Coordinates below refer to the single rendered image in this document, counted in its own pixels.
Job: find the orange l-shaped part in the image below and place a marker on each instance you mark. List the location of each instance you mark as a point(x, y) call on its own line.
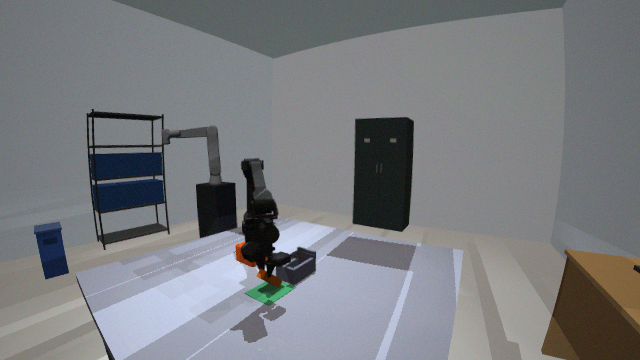
point(271, 280)

